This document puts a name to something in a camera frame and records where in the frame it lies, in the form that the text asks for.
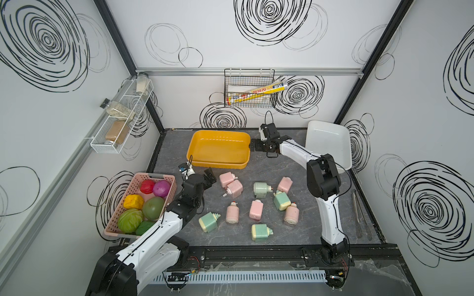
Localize green toy cabbage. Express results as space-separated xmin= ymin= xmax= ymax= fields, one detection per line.
xmin=117 ymin=209 xmax=144 ymax=234

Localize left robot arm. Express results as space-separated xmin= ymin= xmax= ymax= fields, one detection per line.
xmin=85 ymin=168 xmax=217 ymax=296

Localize yellow toy pepper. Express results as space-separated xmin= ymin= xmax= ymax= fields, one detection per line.
xmin=123 ymin=194 xmax=144 ymax=210

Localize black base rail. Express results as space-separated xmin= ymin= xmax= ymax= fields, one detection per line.
xmin=170 ymin=244 xmax=402 ymax=270

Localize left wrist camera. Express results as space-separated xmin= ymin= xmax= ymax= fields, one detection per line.
xmin=178 ymin=161 xmax=195 ymax=181

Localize clear bottle on shelf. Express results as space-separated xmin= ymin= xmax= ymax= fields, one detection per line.
xmin=100 ymin=99 xmax=135 ymax=121

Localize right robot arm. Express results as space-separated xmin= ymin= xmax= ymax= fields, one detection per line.
xmin=249 ymin=123 xmax=350 ymax=265

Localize glass jar on shelf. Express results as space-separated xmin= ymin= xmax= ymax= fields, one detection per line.
xmin=135 ymin=72 xmax=149 ymax=94

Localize pink sharpener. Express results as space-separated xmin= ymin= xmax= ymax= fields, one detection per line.
xmin=222 ymin=180 xmax=243 ymax=199
xmin=249 ymin=199 xmax=264 ymax=221
xmin=225 ymin=202 xmax=239 ymax=224
xmin=277 ymin=177 xmax=293 ymax=194
xmin=219 ymin=171 xmax=238 ymax=189
xmin=284 ymin=203 xmax=299 ymax=225

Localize yellow plastic tray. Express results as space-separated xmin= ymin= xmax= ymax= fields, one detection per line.
xmin=186 ymin=130 xmax=251 ymax=170

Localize white wire wall shelf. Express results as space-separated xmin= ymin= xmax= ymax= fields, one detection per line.
xmin=90 ymin=73 xmax=154 ymax=154

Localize green sharpener round centre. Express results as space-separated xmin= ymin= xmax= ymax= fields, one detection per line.
xmin=253 ymin=182 xmax=273 ymax=199

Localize pink plastic basket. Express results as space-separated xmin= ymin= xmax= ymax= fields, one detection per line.
xmin=104 ymin=173 xmax=177 ymax=239

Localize green sharpener centre right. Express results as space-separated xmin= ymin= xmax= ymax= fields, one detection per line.
xmin=274 ymin=191 xmax=291 ymax=211

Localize red toy fruit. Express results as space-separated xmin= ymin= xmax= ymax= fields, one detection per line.
xmin=140 ymin=180 xmax=155 ymax=194

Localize green sharpener bottom left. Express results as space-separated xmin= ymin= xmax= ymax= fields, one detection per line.
xmin=198 ymin=212 xmax=221 ymax=233

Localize green sharpener bottom centre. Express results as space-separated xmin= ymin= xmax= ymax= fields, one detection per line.
xmin=251 ymin=224 xmax=274 ymax=242

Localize yellow toothpaste box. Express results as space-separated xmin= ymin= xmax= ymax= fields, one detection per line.
xmin=225 ymin=81 xmax=288 ymax=106

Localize white slotted cable duct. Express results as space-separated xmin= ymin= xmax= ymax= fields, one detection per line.
xmin=151 ymin=270 xmax=327 ymax=285

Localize black wire wall basket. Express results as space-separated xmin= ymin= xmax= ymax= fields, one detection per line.
xmin=223 ymin=68 xmax=276 ymax=109

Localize metal tongs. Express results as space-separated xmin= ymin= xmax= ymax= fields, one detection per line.
xmin=351 ymin=189 xmax=373 ymax=241

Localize white plastic tray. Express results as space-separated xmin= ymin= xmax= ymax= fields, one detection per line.
xmin=305 ymin=120 xmax=353 ymax=173

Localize purple toy fruit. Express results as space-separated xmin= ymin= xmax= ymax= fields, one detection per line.
xmin=153 ymin=180 xmax=171 ymax=198

